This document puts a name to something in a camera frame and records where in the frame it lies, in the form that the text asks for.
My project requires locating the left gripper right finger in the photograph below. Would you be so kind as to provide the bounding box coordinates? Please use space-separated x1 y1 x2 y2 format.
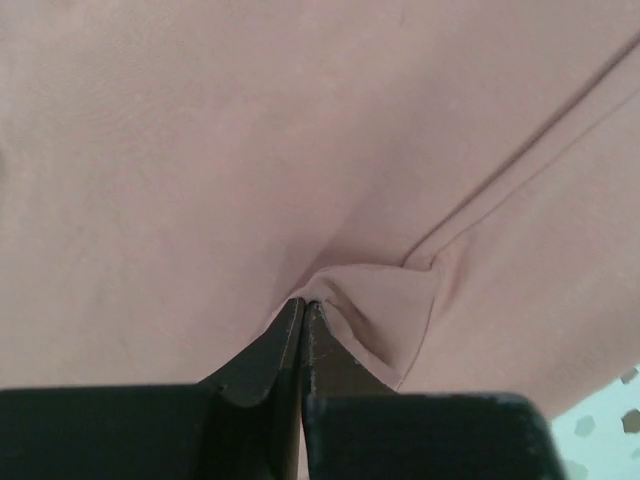
301 302 566 480

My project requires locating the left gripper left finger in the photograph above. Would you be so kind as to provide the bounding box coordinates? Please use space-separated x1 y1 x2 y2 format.
1 299 305 479

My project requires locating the pink t shirt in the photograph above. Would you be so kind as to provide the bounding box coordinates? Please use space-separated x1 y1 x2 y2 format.
1 1 639 417

